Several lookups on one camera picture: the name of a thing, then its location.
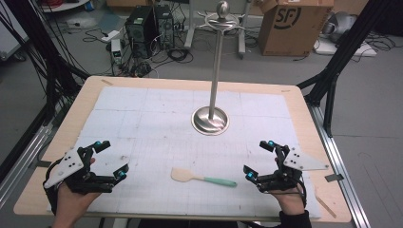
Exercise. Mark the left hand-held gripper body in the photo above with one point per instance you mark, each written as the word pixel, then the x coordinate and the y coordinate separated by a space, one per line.
pixel 71 164

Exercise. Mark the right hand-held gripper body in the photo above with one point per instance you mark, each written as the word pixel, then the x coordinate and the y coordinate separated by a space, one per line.
pixel 297 161

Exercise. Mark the person's left hand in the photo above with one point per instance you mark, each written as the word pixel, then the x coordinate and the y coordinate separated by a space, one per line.
pixel 71 204

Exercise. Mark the person's right hand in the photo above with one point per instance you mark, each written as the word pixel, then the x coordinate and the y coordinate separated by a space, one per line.
pixel 291 201

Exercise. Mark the black tape piece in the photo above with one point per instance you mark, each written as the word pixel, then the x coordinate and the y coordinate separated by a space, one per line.
pixel 334 177
pixel 42 164

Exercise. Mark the wooden table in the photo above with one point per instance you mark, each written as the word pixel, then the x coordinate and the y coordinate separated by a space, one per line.
pixel 316 133

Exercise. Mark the thin wooden stick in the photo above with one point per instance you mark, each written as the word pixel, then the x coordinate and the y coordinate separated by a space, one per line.
pixel 325 206

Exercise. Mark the white gridded mat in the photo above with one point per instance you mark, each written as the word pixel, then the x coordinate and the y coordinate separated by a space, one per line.
pixel 158 126

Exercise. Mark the tall metal hanging stand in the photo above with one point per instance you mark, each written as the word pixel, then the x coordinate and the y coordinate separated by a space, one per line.
pixel 216 72

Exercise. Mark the small white electronic box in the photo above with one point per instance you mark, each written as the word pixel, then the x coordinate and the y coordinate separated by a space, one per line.
pixel 116 50

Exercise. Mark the white power strip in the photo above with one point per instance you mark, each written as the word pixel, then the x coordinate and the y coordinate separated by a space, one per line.
pixel 110 35

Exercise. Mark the grey metal stand leg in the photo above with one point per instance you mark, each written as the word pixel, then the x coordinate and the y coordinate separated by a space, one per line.
pixel 189 28
pixel 242 34

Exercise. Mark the brown cardboard box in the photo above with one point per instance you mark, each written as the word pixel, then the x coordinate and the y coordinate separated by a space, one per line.
pixel 291 28

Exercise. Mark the white flat board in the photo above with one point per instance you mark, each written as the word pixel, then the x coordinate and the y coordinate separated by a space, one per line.
pixel 348 49

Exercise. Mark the large black computer tower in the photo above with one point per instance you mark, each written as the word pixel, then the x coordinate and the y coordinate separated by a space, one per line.
pixel 141 30

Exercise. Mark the slim black computer tower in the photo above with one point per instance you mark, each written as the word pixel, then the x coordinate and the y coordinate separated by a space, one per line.
pixel 165 27

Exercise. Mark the grey rounded device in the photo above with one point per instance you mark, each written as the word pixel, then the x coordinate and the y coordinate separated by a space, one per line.
pixel 339 23

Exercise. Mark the white round table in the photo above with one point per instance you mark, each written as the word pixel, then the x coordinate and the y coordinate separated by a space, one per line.
pixel 63 4

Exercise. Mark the aluminium rail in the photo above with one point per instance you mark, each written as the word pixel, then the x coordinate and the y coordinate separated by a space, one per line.
pixel 22 161
pixel 339 158

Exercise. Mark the black metal frame strut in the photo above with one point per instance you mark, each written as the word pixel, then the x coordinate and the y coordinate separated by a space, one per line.
pixel 345 50

